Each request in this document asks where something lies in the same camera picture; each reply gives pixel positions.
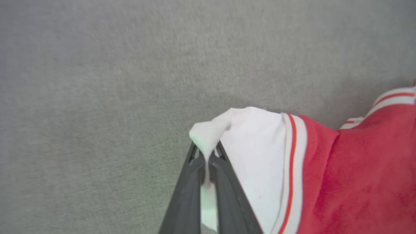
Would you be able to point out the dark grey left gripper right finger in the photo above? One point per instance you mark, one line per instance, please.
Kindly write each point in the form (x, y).
(232, 201)

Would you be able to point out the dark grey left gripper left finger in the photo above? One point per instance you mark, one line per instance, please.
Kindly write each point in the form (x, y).
(185, 201)

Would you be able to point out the red and white garment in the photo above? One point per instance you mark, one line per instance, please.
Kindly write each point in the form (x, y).
(341, 175)

